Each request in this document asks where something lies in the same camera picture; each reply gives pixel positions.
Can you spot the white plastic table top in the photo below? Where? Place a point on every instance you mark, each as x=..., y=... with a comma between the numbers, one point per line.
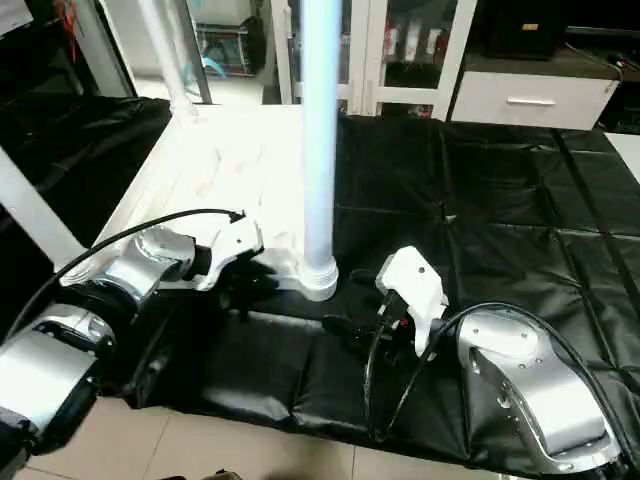
x=225, y=160

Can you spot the light blue plastic stand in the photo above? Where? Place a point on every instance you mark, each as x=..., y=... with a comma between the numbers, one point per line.
x=212, y=65

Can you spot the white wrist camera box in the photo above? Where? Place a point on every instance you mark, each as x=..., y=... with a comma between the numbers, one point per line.
x=415, y=285
x=235, y=245

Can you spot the black mat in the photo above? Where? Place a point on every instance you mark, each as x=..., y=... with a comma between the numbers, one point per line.
x=500, y=200

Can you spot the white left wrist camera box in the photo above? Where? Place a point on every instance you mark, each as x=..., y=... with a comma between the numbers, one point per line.
x=235, y=245

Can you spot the black TV stand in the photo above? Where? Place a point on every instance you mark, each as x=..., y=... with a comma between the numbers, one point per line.
x=625, y=50

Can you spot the white drawer unit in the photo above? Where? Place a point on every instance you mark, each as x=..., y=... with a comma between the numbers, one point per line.
x=490, y=100

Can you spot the black box with orange label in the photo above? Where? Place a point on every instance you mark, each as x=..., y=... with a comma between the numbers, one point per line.
x=525, y=42

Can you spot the white glass-door cabinet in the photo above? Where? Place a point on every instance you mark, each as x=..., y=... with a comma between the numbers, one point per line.
x=367, y=75

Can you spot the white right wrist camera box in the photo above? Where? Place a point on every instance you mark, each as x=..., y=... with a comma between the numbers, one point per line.
x=415, y=285

